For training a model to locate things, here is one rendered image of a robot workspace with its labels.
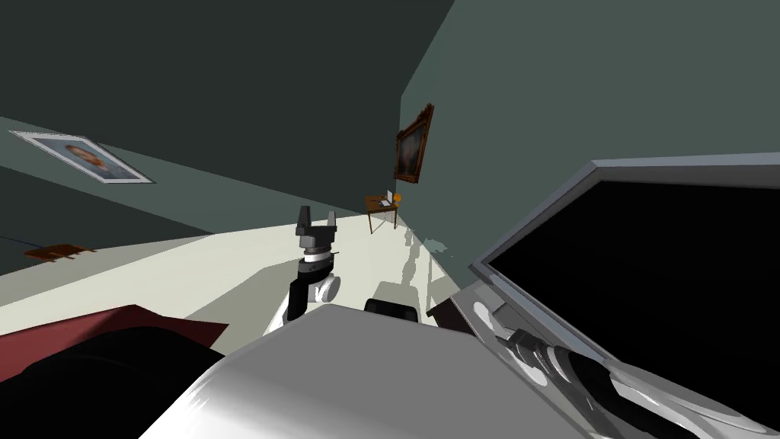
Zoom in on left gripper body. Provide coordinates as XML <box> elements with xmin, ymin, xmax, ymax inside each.
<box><xmin>295</xmin><ymin>222</ymin><xmax>338</xmax><ymax>256</ymax></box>

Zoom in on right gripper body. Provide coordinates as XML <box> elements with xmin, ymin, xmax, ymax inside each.
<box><xmin>496</xmin><ymin>328</ymin><xmax>545</xmax><ymax>368</ymax></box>

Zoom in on small wooden table with laptop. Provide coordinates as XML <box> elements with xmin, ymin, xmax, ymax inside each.
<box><xmin>364</xmin><ymin>189</ymin><xmax>404</xmax><ymax>236</ymax></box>

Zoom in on brown framed dark painting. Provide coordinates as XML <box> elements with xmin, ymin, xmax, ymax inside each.
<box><xmin>392</xmin><ymin>102</ymin><xmax>436</xmax><ymax>186</ymax></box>

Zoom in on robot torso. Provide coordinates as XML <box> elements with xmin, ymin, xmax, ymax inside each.
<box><xmin>139</xmin><ymin>297</ymin><xmax>589</xmax><ymax>439</ymax></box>

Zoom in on silver framed portrait picture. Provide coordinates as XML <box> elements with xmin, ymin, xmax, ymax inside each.
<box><xmin>8</xmin><ymin>130</ymin><xmax>157</xmax><ymax>185</ymax></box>

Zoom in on dark red rug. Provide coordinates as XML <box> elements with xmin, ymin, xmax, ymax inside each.
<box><xmin>0</xmin><ymin>303</ymin><xmax>231</xmax><ymax>384</ymax></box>

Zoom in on low brown wooden table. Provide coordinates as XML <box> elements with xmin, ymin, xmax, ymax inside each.
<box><xmin>23</xmin><ymin>243</ymin><xmax>98</xmax><ymax>264</ymax></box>

